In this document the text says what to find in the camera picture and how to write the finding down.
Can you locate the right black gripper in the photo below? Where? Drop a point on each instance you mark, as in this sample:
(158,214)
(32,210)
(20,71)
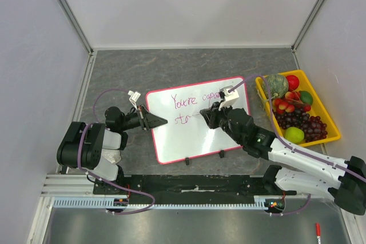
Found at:
(217,114)

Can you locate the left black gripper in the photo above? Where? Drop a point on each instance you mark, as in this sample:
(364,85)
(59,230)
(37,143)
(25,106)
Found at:
(149,120)

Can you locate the pink framed whiteboard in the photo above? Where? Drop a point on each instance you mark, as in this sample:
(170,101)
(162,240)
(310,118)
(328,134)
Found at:
(197,124)

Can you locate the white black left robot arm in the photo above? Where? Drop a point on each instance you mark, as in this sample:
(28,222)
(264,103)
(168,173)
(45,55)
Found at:
(82,147)

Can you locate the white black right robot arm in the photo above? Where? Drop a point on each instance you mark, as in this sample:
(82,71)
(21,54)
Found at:
(295,168)

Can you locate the crumpled clear plastic bag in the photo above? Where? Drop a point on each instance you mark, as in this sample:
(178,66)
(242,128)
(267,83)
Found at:
(113,156)

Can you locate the green netted melon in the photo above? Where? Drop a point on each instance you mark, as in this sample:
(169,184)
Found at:
(278,85)

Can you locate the green apple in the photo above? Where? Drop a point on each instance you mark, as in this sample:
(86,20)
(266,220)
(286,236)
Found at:
(295,135)

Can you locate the red apple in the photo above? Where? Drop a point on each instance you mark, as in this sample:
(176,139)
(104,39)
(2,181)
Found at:
(293,82)

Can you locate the green lime fruit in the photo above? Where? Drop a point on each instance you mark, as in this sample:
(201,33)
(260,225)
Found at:
(306,97)

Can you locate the dark purple grape bunch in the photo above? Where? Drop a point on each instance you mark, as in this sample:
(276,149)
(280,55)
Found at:
(313,128)

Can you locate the red marker pen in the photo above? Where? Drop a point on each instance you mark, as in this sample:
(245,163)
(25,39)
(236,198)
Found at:
(318,233)

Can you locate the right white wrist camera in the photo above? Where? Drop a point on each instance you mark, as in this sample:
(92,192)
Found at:
(228,97)

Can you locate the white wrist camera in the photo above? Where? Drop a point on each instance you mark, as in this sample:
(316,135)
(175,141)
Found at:
(133,98)
(228,97)

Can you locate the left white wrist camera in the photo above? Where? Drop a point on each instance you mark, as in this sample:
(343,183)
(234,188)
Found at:
(133,98)

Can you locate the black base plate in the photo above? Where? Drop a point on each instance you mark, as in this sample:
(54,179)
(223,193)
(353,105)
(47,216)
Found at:
(202,189)

